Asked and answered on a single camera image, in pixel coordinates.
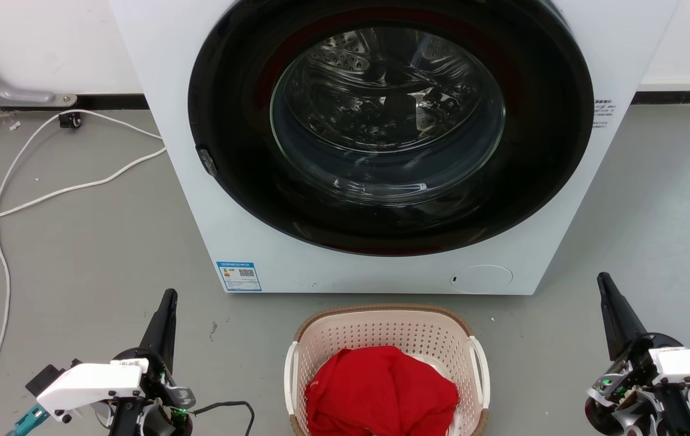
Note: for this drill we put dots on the small printed text sticker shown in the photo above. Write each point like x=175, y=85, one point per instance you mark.
x=604, y=114

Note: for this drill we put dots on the black round glass washer door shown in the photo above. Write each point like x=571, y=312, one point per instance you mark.
x=230, y=151

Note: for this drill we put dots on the round white filter cover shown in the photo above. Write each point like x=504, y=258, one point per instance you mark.
x=482, y=279

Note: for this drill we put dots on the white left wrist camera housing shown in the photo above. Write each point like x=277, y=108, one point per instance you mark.
x=91, y=383

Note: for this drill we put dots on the small black floor clip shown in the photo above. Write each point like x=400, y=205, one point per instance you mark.
x=69, y=120

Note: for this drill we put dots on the beige perforated laundry basket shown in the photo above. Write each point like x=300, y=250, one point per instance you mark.
x=381, y=329

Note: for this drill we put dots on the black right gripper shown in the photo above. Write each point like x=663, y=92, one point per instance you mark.
x=629, y=393

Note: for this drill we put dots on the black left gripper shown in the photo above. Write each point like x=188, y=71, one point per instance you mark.
x=157, y=418

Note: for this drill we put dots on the blue energy label sticker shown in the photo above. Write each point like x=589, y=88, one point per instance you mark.
x=239, y=276

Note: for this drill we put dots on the red garment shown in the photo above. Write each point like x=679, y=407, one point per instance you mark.
x=375, y=393

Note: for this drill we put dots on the white front-load washing machine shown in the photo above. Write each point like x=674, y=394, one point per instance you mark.
x=333, y=274

